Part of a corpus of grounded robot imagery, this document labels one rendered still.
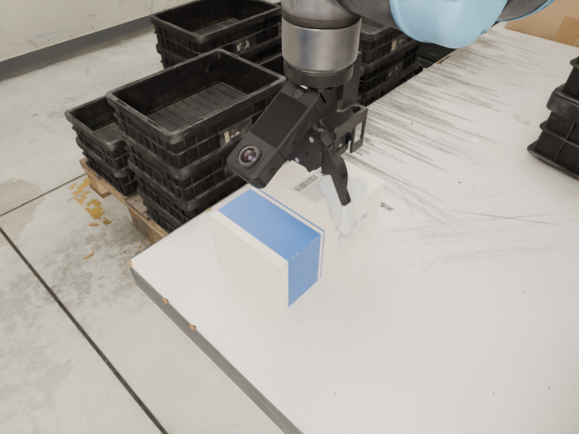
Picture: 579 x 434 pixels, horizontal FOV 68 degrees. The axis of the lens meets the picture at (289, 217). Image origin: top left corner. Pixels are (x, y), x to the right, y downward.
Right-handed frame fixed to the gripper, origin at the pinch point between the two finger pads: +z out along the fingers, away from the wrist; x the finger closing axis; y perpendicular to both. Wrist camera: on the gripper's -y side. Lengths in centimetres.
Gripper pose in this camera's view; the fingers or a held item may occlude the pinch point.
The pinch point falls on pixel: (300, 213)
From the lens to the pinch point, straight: 55.9
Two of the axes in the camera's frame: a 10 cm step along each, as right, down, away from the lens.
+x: -7.3, -4.8, 4.9
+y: 6.8, -5.1, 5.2
